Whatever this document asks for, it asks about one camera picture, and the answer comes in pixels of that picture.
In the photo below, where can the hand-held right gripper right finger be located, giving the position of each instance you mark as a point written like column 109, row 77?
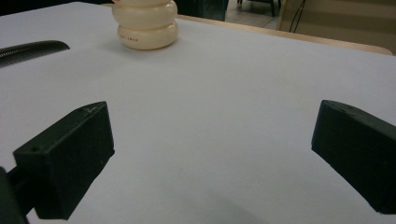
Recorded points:
column 358, row 149

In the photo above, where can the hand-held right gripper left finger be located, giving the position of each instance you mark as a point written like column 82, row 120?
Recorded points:
column 71, row 161

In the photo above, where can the black comb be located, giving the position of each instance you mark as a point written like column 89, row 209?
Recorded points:
column 28, row 51

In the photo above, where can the cream ribbed ceramic cup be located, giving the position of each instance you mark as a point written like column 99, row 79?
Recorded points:
column 146, row 28

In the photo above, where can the light wooden shelf unit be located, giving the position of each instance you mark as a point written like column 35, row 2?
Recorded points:
column 348, row 21

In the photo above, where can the wooden table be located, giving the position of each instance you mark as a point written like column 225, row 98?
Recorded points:
column 280, row 32

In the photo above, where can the white table mat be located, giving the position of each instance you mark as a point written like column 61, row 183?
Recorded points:
column 202, row 109

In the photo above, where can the dark furniture legs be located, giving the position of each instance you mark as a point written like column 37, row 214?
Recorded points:
column 264, row 4

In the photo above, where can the dark cabinet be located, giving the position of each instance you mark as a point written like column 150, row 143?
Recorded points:
column 202, row 7

